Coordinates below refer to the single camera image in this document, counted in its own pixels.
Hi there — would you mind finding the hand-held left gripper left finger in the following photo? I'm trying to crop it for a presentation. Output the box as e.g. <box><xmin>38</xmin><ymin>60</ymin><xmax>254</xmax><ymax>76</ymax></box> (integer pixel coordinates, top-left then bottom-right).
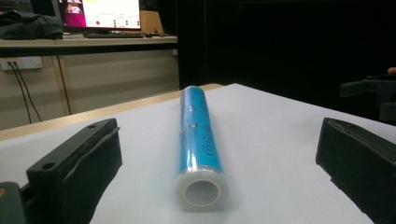
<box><xmin>25</xmin><ymin>118</ymin><xmax>123</xmax><ymax>224</ymax></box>

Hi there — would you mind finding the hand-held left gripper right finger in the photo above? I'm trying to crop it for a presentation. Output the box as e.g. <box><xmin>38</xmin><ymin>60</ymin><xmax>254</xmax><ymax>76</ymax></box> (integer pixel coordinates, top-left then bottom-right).
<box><xmin>315</xmin><ymin>117</ymin><xmax>396</xmax><ymax>224</ymax></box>

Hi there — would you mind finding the blue plastic wrap roll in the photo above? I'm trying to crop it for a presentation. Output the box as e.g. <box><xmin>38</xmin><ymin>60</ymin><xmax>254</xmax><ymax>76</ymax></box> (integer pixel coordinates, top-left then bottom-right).
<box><xmin>173</xmin><ymin>85</ymin><xmax>230</xmax><ymax>214</ymax></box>

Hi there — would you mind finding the black curtain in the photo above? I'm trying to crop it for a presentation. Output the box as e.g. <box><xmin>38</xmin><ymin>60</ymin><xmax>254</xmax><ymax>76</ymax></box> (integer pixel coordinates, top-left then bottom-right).
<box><xmin>138</xmin><ymin>0</ymin><xmax>396</xmax><ymax>127</ymax></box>

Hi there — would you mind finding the beige desk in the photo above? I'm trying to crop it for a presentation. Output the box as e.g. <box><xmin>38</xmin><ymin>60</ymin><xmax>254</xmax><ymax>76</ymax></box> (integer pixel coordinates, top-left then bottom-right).
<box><xmin>0</xmin><ymin>34</ymin><xmax>180</xmax><ymax>132</ymax></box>

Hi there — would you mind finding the black keyboard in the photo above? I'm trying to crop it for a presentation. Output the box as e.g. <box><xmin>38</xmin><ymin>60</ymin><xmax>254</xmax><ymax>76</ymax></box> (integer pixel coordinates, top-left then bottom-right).
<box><xmin>82</xmin><ymin>32</ymin><xmax>146</xmax><ymax>39</ymax></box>

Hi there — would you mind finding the dark cloth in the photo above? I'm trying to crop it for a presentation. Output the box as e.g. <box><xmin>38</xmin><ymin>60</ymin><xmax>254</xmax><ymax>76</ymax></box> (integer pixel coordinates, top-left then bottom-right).
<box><xmin>0</xmin><ymin>10</ymin><xmax>64</xmax><ymax>41</ymax></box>

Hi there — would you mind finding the computer monitor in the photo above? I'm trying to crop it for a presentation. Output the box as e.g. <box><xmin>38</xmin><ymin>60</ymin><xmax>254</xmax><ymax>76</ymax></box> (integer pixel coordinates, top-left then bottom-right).
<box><xmin>58</xmin><ymin>0</ymin><xmax>142</xmax><ymax>32</ymax></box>

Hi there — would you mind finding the cardboard box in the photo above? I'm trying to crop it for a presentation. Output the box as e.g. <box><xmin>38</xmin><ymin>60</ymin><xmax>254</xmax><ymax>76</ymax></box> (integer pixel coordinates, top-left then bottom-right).
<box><xmin>139</xmin><ymin>9</ymin><xmax>165</xmax><ymax>35</ymax></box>

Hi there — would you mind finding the black cable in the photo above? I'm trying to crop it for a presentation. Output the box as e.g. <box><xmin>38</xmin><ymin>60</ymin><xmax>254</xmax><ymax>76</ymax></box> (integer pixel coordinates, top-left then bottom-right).
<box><xmin>12</xmin><ymin>62</ymin><xmax>43</xmax><ymax>123</ymax></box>
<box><xmin>7</xmin><ymin>62</ymin><xmax>33</xmax><ymax>125</ymax></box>

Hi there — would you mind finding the white wall socket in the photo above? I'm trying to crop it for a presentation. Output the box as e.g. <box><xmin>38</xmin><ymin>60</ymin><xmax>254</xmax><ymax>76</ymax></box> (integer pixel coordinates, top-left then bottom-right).
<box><xmin>0</xmin><ymin>56</ymin><xmax>43</xmax><ymax>71</ymax></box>

